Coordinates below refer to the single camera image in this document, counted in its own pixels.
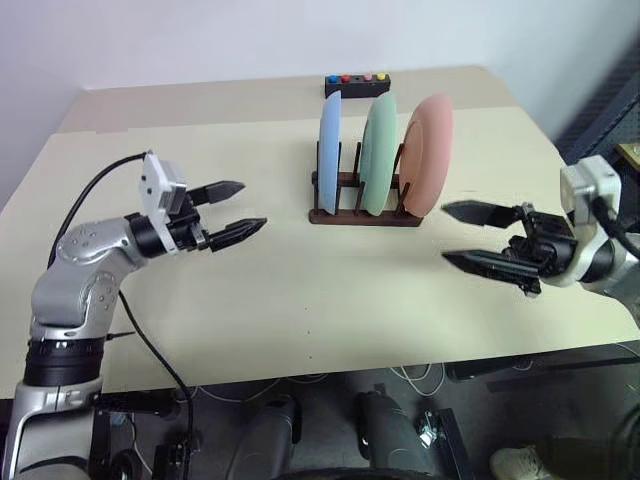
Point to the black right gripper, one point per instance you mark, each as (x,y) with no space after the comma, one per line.
(545,245)

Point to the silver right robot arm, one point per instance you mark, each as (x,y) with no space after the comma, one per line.
(627,282)

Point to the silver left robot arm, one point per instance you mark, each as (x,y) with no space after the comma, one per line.
(75,280)

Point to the white shoe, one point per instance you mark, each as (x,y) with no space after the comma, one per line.
(520,462)

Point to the pink plate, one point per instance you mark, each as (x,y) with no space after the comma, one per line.
(430,155)

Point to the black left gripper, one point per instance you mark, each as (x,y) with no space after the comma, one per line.
(189,232)

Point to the blue plate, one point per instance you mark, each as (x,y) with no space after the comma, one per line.
(330,150)

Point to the black table frame bar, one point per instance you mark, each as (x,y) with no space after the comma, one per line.
(550,362)

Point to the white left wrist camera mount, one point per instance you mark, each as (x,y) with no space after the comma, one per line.
(152,185)

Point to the black caster wheel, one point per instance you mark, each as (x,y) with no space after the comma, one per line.
(126,466)

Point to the black metal floor bracket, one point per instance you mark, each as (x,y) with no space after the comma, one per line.
(450,440)

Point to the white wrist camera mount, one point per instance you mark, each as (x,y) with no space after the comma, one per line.
(585,250)
(152,185)

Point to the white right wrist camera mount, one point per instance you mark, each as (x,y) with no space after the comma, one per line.
(585,250)

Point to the black table frame leg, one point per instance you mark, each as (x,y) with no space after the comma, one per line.
(130,402)

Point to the black box with coloured buttons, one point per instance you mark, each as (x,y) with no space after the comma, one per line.
(357,89)

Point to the dark wooden dish rack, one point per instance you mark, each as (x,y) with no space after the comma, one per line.
(350,218)

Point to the green plate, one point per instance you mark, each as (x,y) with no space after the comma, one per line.
(377,160)

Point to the beige table cover sheet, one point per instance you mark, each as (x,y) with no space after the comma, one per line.
(325,300)

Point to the yellow box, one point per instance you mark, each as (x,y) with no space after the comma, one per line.
(630,151)

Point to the dark rounded grey shape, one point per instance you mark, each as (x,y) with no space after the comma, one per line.
(272,435)
(387,435)

